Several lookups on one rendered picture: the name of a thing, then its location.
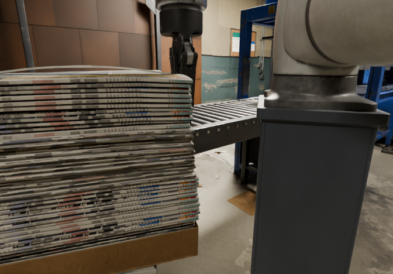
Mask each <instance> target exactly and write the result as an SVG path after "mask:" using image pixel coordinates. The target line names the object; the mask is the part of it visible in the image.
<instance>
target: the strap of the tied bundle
mask: <svg viewBox="0 0 393 274"><path fill-rule="evenodd" d="M53 68H111V69H127V70H137V71H146V72H151V73H160V74H170V73H165V72H160V71H151V70H142V69H138V68H127V67H113V66H48V67H32V68H21V69H16V70H6V71H0V74H1V73H10V72H16V71H25V70H36V69H53Z"/></svg>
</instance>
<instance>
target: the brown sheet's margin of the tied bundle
mask: <svg viewBox="0 0 393 274"><path fill-rule="evenodd" d="M197 255H198V224H197V222H196V221H195V226H194V228H190V229H186V230H181V231H175V232H169V233H166V234H160V235H155V236H151V237H146V238H140V239H135V240H131V241H126V242H120V243H116V244H110V245H105V246H99V247H96V248H90V249H84V250H80V251H74V252H69V253H64V254H59V255H53V256H47V257H43V258H37V259H31V260H27V261H21V262H15V263H9V264H5V265H0V274H117V273H121V272H126V271H130V270H135V269H140V268H145V267H148V266H153V265H158V264H161V263H166V262H171V261H176V260H179V259H184V258H189V257H192V256H197Z"/></svg>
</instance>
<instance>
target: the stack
mask: <svg viewBox="0 0 393 274"><path fill-rule="evenodd" d="M117 274H157V271H156V265H153V266H148V267H145V268H140V269H135V270H130V271H126V272H121V273H117Z"/></svg>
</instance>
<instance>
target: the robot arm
mask: <svg viewBox="0 0 393 274"><path fill-rule="evenodd" d="M206 7H207V0H156V5H155V8H156V9H157V10H159V11H160V12H159V16H160V33H161V35H162V36H165V37H172V39H173V41H172V47H170V50H169V52H170V56H169V60H170V66H171V74H183V75H185V76H188V77H189V78H191V79H192V80H193V83H192V84H191V83H190V84H191V88H190V89H191V93H190V94H191V95H192V98H191V99H192V102H190V103H191V105H192V107H194V94H195V76H196V66H197V60H198V53H197V52H195V48H194V47H193V42H192V38H193V37H199V36H201V35H202V33H203V13H202V12H203V11H204V10H205V9H206ZM359 66H373V67H393V0H278V4H277V11H276V16H275V27H274V41H273V77H272V82H271V89H270V90H265V91H264V97H266V98H265V99H264V107H269V108H307V109H333V110H347V111H363V112H376V111H377V105H378V104H377V103H376V102H374V101H371V100H368V99H365V98H363V97H361V96H359V95H357V93H356V89H357V75H358V70H359Z"/></svg>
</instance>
